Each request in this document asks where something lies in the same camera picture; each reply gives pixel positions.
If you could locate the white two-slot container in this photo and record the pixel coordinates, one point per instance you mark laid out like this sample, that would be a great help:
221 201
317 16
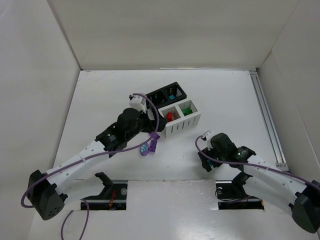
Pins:
180 123

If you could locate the green rounded lego block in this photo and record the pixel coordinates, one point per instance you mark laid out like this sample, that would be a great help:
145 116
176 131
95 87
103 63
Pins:
187 111

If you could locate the purple round flower lego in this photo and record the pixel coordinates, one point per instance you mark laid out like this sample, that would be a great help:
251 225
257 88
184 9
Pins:
144 149

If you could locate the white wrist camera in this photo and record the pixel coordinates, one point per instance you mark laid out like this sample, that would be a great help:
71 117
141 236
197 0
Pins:
206 136
138 102

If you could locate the aluminium rail right edge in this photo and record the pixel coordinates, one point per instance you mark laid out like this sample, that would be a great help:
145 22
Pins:
280 160

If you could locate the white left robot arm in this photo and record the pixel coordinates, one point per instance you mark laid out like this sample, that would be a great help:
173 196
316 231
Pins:
50 191

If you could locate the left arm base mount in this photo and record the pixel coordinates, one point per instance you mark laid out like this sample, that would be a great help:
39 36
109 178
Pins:
113 199

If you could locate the black two-slot container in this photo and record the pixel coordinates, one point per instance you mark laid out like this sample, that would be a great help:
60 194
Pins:
160 97

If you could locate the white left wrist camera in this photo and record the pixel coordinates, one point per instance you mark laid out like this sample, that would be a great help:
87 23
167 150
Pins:
138 102

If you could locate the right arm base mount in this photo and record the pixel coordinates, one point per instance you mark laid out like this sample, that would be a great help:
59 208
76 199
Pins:
232 197

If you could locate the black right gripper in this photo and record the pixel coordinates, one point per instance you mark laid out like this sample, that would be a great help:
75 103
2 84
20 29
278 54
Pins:
204 160

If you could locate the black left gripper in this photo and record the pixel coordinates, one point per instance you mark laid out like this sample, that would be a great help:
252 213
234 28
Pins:
155 122

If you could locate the red lego block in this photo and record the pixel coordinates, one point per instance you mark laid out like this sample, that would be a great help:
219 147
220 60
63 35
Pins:
170 117

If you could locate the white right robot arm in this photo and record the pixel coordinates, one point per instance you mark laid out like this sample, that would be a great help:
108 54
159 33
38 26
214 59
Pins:
294 195

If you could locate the purple lego brick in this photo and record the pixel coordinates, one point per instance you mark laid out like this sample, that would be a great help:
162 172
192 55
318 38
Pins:
152 146
154 135

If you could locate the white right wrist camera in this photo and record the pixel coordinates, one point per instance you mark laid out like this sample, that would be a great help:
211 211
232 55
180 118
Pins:
206 136

